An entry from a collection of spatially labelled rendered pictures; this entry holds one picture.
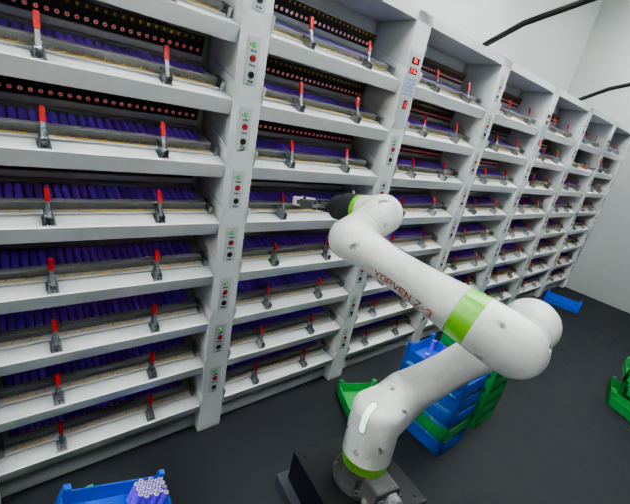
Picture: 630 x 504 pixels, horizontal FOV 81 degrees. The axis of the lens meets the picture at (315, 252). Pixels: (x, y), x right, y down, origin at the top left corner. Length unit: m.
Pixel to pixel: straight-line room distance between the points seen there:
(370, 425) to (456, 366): 0.26
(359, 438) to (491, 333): 0.43
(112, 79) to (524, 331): 1.04
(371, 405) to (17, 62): 1.08
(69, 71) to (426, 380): 1.12
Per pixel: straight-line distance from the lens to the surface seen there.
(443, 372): 1.04
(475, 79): 2.28
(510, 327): 0.78
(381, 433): 1.00
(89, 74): 1.07
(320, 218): 1.48
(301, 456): 1.18
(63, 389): 1.43
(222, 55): 1.27
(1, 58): 1.06
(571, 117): 3.54
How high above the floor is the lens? 1.26
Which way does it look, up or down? 20 degrees down
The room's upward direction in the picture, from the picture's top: 11 degrees clockwise
